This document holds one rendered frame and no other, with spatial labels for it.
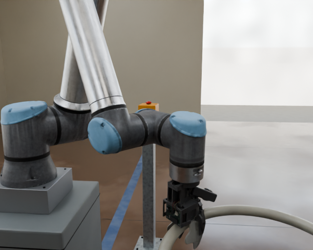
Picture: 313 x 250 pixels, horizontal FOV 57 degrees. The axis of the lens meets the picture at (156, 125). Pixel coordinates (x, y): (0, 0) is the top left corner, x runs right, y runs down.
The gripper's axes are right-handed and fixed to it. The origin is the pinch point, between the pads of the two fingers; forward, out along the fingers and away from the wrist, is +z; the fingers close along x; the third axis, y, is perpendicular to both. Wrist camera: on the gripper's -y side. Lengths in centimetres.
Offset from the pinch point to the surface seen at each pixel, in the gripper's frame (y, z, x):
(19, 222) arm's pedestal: 34, 1, -41
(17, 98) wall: -148, 85, -716
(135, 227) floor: -71, 96, -122
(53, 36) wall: -228, -64, -650
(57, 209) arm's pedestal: 21.6, 1.8, -41.7
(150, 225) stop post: -63, 75, -93
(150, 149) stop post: -66, 17, -96
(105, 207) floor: -70, 99, -169
